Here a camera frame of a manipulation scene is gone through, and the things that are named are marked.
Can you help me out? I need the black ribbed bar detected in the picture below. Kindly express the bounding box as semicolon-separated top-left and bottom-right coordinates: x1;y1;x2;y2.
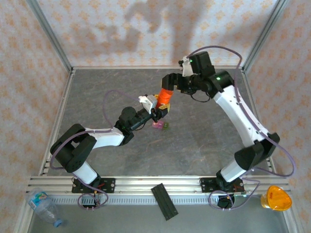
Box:
150;183;179;221

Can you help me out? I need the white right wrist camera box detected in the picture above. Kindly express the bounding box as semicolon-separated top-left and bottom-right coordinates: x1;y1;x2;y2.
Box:
179;56;195;77

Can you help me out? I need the clear plastic water bottle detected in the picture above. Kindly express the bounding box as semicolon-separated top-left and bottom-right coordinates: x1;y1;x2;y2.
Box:
25;191;64;228

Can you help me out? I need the grey slotted cable duct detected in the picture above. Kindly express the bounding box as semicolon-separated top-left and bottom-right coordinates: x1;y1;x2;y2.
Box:
48;195;263;206

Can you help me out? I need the aluminium table edge rail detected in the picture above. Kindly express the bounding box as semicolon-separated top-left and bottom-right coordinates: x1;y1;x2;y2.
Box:
71;65;243;71
242;69;278;176
40;70;75;177

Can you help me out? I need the thin black cable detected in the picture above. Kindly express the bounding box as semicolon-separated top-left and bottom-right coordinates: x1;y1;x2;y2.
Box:
190;93;211;103

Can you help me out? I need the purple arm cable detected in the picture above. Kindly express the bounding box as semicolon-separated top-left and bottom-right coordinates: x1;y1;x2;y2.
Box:
187;45;297;211
50;90;141;211

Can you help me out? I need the black connector block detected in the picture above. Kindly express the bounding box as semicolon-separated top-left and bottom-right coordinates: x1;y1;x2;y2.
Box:
217;195;235;210

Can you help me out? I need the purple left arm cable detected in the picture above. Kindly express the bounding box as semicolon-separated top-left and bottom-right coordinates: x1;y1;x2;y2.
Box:
50;90;141;211

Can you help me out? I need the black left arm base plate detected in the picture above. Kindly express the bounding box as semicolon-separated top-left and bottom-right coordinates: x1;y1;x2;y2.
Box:
71;178;116;194

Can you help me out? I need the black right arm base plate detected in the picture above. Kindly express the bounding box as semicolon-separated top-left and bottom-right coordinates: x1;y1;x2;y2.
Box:
199;178;245;194

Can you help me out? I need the aluminium mounting rail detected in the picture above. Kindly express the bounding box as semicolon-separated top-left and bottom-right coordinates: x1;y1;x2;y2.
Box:
26;176;291;195

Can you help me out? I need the orange plastic pill bottle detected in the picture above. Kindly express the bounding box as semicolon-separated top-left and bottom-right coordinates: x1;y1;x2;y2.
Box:
156;91;173;109

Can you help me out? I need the orange translucent plastic cup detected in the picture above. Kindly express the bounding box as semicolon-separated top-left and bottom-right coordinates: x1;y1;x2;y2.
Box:
260;185;293;212

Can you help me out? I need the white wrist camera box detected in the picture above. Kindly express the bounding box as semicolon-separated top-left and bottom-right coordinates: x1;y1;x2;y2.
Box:
179;56;195;77
138;94;158;114

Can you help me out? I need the aluminium frame post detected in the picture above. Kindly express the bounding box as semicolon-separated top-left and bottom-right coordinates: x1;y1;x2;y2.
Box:
242;0;286;71
25;0;74;72

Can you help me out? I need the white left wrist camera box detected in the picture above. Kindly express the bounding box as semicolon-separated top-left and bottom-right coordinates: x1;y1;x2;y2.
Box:
138;94;158;114

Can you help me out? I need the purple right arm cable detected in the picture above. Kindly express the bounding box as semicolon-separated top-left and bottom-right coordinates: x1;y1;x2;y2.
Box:
187;45;297;211

